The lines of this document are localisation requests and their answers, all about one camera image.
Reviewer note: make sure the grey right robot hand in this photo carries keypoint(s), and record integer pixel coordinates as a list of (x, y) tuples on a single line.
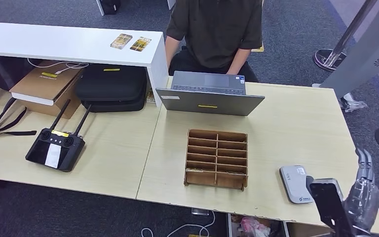
[(362, 202)]

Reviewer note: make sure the room key card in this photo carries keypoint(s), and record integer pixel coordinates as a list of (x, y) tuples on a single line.
[(193, 170), (236, 173)]

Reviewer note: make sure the brown wooden card organizer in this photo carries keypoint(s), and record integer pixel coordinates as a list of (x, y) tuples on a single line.
[(216, 178)]

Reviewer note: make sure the autumn print ID card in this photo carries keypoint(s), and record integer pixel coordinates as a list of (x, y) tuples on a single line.
[(140, 44)]

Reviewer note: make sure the person's left forearm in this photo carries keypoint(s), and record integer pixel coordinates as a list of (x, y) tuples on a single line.
[(238, 62)]

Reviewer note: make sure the person's right forearm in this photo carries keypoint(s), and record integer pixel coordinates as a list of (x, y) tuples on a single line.
[(171, 52)]

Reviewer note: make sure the white card reader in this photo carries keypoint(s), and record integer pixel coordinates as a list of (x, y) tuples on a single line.
[(294, 184)]

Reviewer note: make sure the person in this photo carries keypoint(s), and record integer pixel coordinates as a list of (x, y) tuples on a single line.
[(219, 29)]

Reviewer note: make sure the brown open storage box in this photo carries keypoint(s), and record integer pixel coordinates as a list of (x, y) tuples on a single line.
[(304, 230)]

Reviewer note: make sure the clear plastic wrap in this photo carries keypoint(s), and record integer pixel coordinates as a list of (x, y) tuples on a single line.
[(353, 104)]

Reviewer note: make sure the pink plastic bag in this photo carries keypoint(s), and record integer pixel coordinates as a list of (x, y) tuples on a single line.
[(251, 227)]

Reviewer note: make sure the grey panel with fan logo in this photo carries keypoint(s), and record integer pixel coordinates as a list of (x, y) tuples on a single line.
[(366, 55)]

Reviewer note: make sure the grey laptop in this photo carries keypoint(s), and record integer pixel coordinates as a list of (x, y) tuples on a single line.
[(209, 103)]

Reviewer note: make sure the printed booklet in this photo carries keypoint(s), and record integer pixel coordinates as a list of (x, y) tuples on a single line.
[(150, 97)]

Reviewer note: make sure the white furniture leg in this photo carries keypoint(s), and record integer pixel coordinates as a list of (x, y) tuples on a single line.
[(100, 6), (171, 3)]

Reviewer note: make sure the black carrying case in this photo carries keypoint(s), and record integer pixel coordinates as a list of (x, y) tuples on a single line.
[(112, 85)]

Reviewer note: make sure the black remote controller with antennas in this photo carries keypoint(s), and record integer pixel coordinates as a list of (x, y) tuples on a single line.
[(55, 150)]

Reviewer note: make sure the black bin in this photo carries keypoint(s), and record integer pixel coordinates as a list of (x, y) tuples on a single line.
[(110, 5)]

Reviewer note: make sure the brown cardboard box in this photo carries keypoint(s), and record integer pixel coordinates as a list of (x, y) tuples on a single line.
[(44, 85)]

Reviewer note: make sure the white desk shelf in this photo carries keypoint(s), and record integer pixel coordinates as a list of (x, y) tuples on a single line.
[(62, 42)]

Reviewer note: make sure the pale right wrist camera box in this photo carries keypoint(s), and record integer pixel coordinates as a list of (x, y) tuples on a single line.
[(328, 202)]

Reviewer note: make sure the chrome stanchion post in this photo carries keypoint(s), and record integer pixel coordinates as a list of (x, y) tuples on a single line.
[(327, 58)]

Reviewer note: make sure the metal desk bracket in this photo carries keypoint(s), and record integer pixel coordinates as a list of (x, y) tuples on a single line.
[(200, 212)]

